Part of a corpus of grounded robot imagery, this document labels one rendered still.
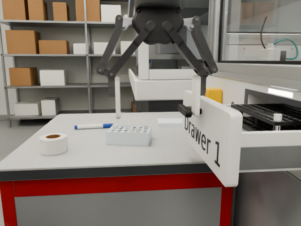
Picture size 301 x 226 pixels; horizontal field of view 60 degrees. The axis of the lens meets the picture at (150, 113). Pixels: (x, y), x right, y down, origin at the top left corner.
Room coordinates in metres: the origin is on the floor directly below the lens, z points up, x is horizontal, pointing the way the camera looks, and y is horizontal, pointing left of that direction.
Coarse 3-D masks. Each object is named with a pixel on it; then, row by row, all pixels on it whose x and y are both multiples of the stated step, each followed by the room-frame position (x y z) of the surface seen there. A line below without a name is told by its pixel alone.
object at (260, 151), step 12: (252, 132) 0.37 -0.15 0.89; (264, 132) 0.37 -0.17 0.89; (276, 132) 0.37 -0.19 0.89; (288, 132) 0.37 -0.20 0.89; (300, 132) 0.37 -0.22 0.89; (252, 144) 0.37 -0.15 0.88; (264, 144) 0.37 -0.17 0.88; (276, 144) 0.37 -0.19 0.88; (288, 144) 0.37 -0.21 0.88; (300, 144) 0.37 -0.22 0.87; (240, 156) 0.36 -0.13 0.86; (252, 156) 0.36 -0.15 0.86; (264, 156) 0.36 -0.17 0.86; (276, 156) 0.37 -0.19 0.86; (288, 156) 0.37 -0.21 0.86; (300, 156) 0.37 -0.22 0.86; (240, 168) 0.36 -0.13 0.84; (252, 168) 0.36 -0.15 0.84; (264, 168) 0.37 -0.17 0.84; (276, 168) 0.37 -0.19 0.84; (288, 168) 0.37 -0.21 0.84; (300, 168) 0.37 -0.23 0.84
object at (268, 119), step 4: (232, 104) 0.58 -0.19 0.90; (236, 104) 0.58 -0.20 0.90; (236, 108) 0.55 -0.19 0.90; (240, 108) 0.54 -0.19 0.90; (244, 108) 0.54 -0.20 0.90; (248, 108) 0.53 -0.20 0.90; (244, 112) 0.52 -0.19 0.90; (248, 112) 0.50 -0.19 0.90; (252, 112) 0.49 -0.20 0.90; (256, 112) 0.49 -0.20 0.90; (252, 116) 0.48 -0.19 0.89; (256, 116) 0.47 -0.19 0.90; (260, 116) 0.45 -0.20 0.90; (264, 116) 0.46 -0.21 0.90; (268, 116) 0.45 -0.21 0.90; (264, 120) 0.44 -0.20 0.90; (268, 120) 0.43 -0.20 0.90; (272, 120) 0.42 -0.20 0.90; (272, 124) 0.41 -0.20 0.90; (276, 124) 0.41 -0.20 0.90; (280, 124) 0.41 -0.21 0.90; (284, 124) 0.41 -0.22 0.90
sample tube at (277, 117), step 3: (276, 114) 0.41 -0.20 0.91; (279, 114) 0.41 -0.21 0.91; (276, 117) 0.41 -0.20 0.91; (279, 117) 0.41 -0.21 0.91; (276, 120) 0.41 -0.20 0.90; (279, 120) 0.41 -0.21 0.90; (273, 126) 0.42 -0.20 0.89; (276, 126) 0.41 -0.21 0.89; (279, 126) 0.41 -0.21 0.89; (273, 129) 0.42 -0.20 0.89; (276, 129) 0.41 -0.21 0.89; (279, 129) 0.41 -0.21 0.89
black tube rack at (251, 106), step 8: (240, 104) 0.58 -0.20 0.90; (248, 104) 0.58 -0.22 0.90; (256, 104) 0.58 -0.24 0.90; (264, 104) 0.58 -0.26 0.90; (272, 104) 0.58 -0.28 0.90; (280, 104) 0.58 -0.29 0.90; (264, 112) 0.50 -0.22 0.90; (272, 112) 0.50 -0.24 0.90; (280, 112) 0.50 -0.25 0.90; (288, 112) 0.49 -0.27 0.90; (296, 112) 0.49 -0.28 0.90; (248, 120) 0.56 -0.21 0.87; (256, 120) 0.50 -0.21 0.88; (288, 120) 0.42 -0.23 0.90; (296, 120) 0.43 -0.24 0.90; (248, 128) 0.49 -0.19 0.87; (256, 128) 0.48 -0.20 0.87; (264, 128) 0.48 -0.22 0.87; (272, 128) 0.48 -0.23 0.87; (280, 128) 0.42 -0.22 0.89; (288, 128) 0.48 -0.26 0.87; (296, 128) 0.48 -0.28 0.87
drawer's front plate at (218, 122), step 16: (208, 112) 0.44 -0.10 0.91; (224, 112) 0.36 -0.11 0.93; (240, 112) 0.35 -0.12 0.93; (192, 128) 0.54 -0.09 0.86; (208, 128) 0.43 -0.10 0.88; (224, 128) 0.36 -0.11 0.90; (240, 128) 0.34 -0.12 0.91; (192, 144) 0.53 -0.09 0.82; (208, 144) 0.43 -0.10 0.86; (224, 144) 0.36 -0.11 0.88; (240, 144) 0.34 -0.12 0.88; (208, 160) 0.42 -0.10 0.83; (224, 160) 0.35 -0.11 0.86; (224, 176) 0.35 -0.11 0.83
